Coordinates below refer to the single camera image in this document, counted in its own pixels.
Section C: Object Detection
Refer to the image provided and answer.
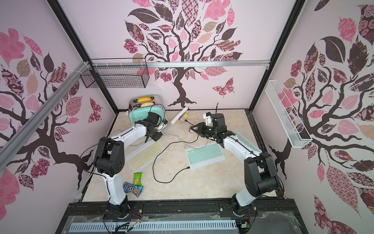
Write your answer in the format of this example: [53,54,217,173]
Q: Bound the black wire basket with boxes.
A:
[80,58,150,88]

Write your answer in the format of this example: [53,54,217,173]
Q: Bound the white wire shelf basket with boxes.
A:
[265,80,312,148]

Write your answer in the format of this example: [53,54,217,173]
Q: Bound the green wireless keyboard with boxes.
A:
[185,143,226,170]

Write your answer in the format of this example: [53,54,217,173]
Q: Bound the black charging cable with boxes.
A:
[151,134,205,184]

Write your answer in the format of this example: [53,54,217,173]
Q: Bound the yellow bread slice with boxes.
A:
[137,97,152,103]

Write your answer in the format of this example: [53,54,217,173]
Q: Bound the yellow wireless keyboard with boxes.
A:
[125,141,165,173]

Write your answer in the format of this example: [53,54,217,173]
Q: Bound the mint green toaster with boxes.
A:
[128,95,166,125]

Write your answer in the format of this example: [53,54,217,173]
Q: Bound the white power strip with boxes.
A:
[170,106,189,125]

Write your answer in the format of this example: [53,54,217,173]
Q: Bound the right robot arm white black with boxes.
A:
[190,112,284,216]

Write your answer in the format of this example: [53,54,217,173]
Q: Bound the white charging cable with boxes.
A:
[163,116,211,150]

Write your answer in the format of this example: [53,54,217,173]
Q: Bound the blue m&m's candy bag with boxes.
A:
[123,182,143,198]

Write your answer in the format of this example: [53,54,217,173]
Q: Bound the white vented cable duct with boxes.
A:
[64,220,237,234]

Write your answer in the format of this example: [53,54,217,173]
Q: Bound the green snack packet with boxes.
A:
[133,172,142,186]

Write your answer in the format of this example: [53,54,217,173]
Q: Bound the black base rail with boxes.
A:
[63,198,299,219]

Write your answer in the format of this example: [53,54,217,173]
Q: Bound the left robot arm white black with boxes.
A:
[93,112,163,218]

